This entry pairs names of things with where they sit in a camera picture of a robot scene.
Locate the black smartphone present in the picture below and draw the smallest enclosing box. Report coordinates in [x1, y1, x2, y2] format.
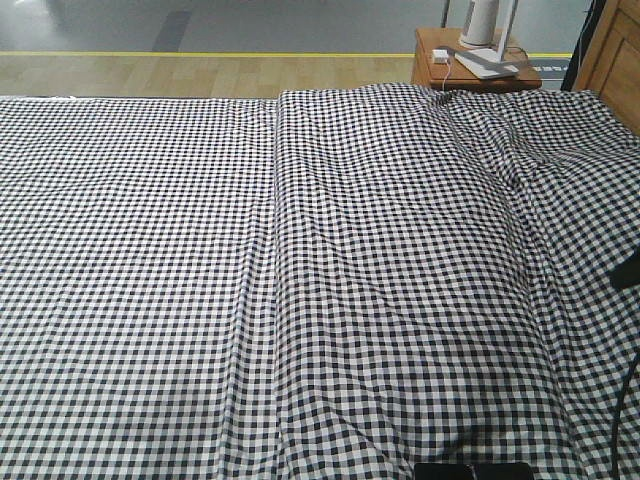
[413, 463, 534, 480]

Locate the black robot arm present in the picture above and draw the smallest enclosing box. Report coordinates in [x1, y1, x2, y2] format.
[609, 255, 640, 290]

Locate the white desk lamp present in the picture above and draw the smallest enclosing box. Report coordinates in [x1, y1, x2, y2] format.
[454, 0, 519, 80]

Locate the checkered duvet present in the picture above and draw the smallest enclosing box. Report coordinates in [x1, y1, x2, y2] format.
[272, 84, 639, 479]

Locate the black white checkered bedsheet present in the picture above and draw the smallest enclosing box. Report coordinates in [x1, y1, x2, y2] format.
[1, 97, 280, 479]

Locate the wooden nightstand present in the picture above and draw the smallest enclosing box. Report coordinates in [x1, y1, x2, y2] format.
[410, 27, 543, 93]

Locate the white charger adapter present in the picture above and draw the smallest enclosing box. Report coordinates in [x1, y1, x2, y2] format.
[431, 48, 449, 65]

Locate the white cylindrical speaker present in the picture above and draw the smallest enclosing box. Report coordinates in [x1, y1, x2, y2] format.
[459, 0, 499, 49]

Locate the wooden headboard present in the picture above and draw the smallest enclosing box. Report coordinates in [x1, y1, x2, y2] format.
[573, 0, 640, 135]

